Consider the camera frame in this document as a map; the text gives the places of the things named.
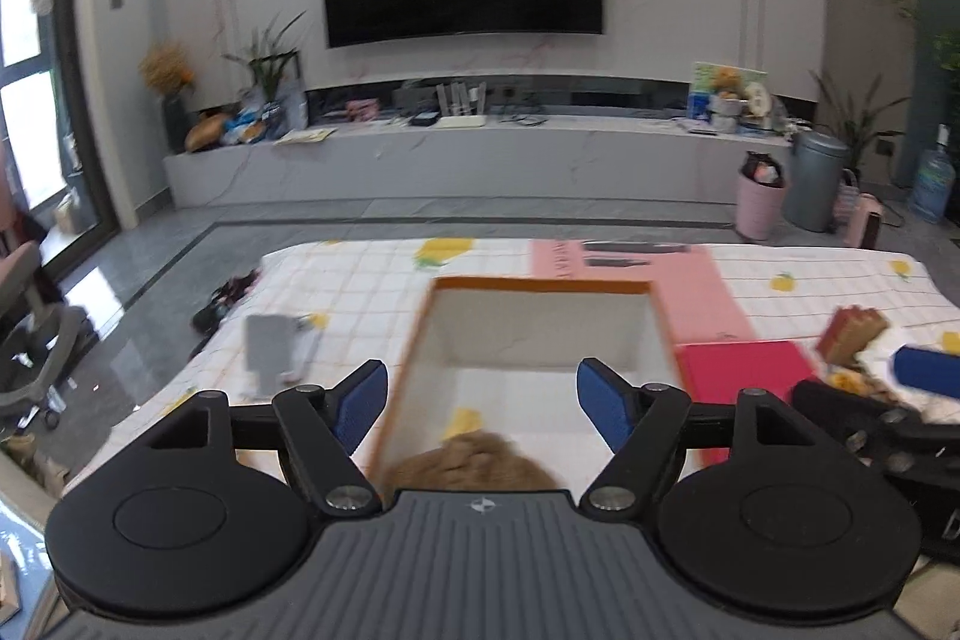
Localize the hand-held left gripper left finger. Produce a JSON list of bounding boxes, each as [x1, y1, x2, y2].
[[142, 359, 391, 518]]

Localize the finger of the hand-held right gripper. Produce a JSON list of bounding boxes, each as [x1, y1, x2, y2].
[[792, 379, 928, 459]]

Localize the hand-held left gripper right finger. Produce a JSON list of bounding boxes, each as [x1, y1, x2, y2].
[[576, 359, 823, 521]]

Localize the orange cardboard box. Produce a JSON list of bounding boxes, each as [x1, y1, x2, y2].
[[367, 276, 728, 498]]

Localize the red cloth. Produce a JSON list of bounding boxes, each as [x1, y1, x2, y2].
[[673, 340, 818, 468]]

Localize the small yellow soft item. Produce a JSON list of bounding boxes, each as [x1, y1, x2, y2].
[[442, 407, 485, 442]]

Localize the brown sponge block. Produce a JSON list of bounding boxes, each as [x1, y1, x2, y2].
[[816, 305, 890, 367]]

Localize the blue rolled towel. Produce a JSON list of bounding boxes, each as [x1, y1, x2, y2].
[[891, 346, 960, 399]]

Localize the grey cloth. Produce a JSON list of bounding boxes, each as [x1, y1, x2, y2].
[[246, 314, 320, 397]]

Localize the brown fuzzy plush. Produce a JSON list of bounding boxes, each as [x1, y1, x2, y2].
[[382, 431, 563, 498]]

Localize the lemon print checked tablecloth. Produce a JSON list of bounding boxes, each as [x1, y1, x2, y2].
[[64, 235, 960, 498]]

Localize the pink mat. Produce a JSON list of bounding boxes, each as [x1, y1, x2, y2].
[[529, 239, 758, 345]]

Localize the dark shoes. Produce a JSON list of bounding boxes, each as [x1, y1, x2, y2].
[[191, 272, 260, 335]]

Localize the pink waste bin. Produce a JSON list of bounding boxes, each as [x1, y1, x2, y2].
[[735, 152, 788, 240]]

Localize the grey trash can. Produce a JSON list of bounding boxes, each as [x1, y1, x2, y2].
[[784, 130, 852, 234]]

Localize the blue water bottle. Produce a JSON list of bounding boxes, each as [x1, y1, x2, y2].
[[910, 124, 957, 225]]

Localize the white marble television cabinet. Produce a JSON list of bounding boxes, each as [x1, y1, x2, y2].
[[163, 111, 796, 210]]

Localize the potted spiky plant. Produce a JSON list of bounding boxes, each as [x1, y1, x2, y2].
[[810, 70, 912, 180]]

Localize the pile of snack bags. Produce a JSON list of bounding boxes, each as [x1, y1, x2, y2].
[[186, 100, 275, 154]]

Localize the white router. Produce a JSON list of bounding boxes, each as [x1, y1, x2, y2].
[[437, 77, 490, 129]]

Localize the grey office chair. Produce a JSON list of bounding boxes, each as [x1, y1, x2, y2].
[[0, 241, 91, 431]]

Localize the colourful printed box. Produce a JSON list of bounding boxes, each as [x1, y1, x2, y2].
[[688, 61, 771, 125]]

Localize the green leafy plant in vase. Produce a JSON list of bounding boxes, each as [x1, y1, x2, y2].
[[225, 10, 308, 131]]

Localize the yellow dried flowers in vase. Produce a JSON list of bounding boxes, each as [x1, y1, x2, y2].
[[139, 40, 197, 154]]

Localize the glass balcony door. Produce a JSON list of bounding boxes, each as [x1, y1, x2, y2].
[[0, 0, 121, 244]]

